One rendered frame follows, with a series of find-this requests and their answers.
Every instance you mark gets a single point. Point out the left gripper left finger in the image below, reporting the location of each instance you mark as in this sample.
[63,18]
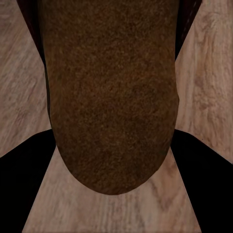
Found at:
[21,173]

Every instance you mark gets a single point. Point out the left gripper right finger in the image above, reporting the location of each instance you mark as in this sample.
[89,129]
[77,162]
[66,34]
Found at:
[208,179]

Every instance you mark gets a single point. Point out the sandal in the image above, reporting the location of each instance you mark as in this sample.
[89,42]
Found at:
[110,75]

